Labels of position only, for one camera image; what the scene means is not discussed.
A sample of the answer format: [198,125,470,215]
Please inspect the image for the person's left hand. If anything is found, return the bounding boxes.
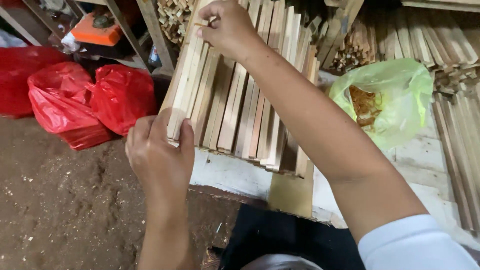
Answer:
[125,108,196,200]

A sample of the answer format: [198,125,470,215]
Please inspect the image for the person's right hand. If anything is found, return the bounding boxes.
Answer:
[196,0,264,63]

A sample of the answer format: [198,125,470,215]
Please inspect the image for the single pale wooden slat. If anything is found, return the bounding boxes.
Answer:
[167,20,211,146]

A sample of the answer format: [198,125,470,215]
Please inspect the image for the bundle of short square sticks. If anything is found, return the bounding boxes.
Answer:
[156,0,198,46]

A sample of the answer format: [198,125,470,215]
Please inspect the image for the rounded red plastic bag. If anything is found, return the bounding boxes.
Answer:
[87,64,158,138]

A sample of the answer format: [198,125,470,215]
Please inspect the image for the stack of flat wooden slats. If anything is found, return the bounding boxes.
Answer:
[159,0,322,179]

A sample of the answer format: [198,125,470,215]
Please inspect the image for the creased red plastic bag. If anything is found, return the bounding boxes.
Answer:
[28,61,114,151]

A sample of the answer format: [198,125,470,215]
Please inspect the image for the brown plywood board piece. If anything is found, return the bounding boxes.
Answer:
[268,160,315,219]

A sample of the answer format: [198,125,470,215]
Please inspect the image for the cluttered wooden shelf rack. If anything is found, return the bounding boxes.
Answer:
[0,0,178,76]

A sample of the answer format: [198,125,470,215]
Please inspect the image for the black trousers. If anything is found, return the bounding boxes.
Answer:
[218,203,367,270]

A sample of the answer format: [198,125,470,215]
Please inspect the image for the heap of brown rubber bands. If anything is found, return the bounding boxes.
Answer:
[349,85,384,130]

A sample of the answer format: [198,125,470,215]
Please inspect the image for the large red plastic bag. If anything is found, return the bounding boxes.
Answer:
[0,46,73,119]

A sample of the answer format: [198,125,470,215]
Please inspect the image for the green translucent plastic bag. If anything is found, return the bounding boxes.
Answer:
[329,58,434,151]

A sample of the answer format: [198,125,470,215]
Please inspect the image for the heap of wooden offcut strips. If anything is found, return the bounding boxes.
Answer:
[310,0,480,95]

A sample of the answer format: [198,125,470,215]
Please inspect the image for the white plastic sack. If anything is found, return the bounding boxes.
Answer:
[0,29,30,49]

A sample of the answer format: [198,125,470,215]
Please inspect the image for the row of long dark battens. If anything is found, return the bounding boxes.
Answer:
[430,84,480,238]

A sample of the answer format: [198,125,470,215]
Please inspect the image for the white long sleeve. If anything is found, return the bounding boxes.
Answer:
[358,214,480,270]

